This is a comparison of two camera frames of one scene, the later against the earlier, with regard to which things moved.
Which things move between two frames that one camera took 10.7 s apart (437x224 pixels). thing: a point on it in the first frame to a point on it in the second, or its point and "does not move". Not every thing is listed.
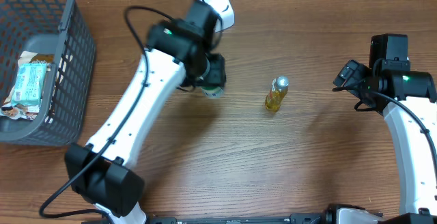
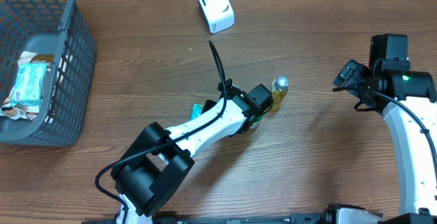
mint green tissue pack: [29, 83] does not move
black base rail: [295, 218] does not move
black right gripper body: [351, 76] does not move
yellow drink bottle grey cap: [279, 88] does not move
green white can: [212, 91] to [258, 120]
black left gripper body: [202, 70] to [206, 102]
